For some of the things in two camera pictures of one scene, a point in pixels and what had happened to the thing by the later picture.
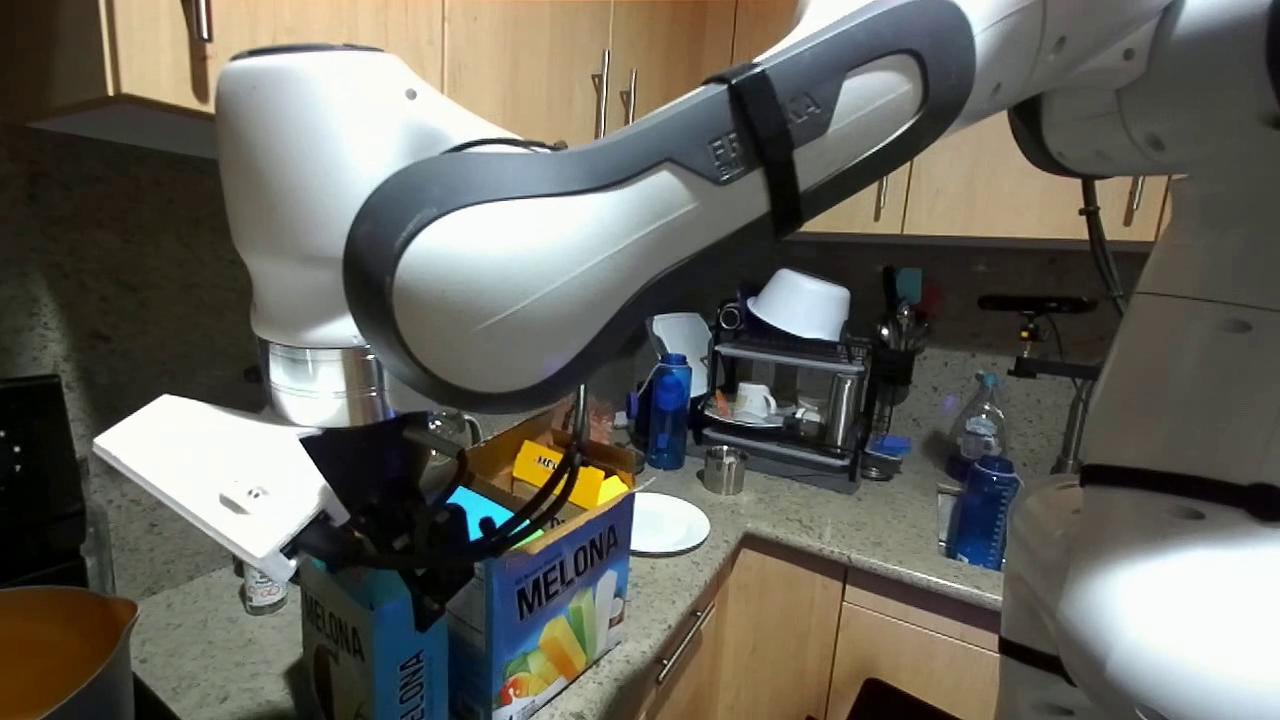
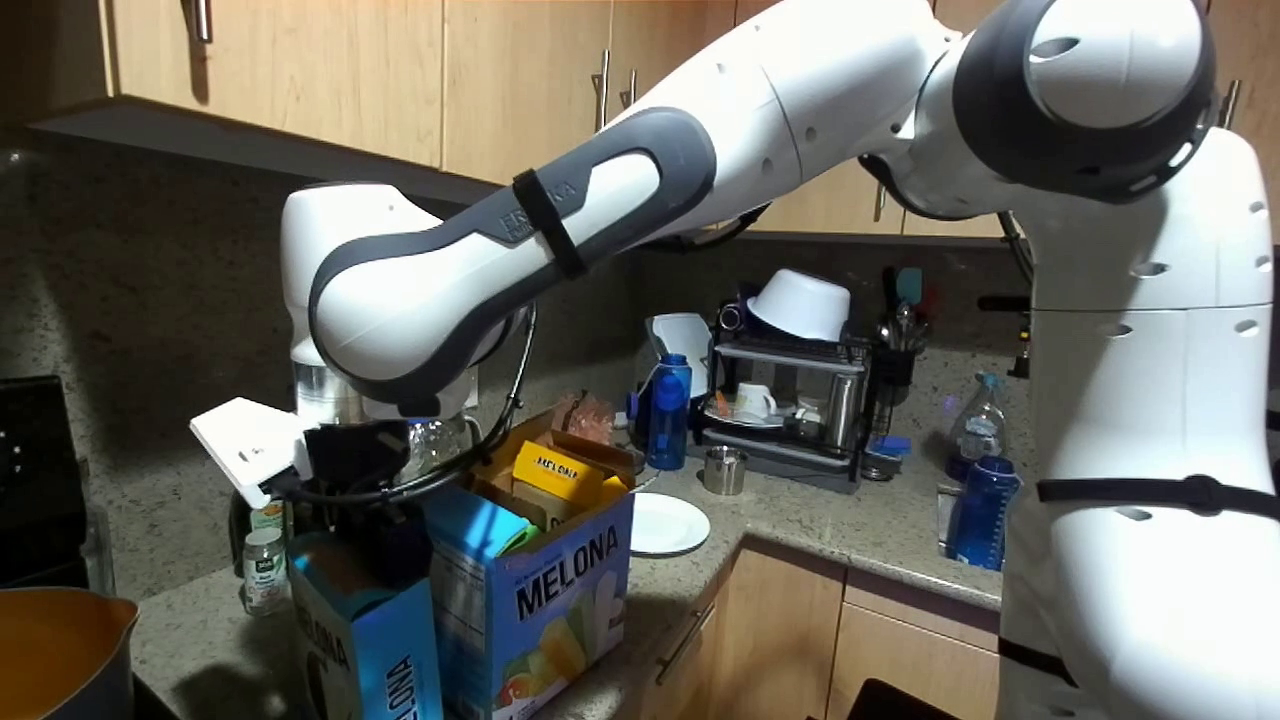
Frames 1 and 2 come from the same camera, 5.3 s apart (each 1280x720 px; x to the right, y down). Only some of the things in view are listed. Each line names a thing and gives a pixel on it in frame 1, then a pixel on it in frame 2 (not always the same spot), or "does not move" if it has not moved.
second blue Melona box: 363,649 does not move
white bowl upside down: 807,307 does not move
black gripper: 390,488 to 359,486
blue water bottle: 666,404 does not move
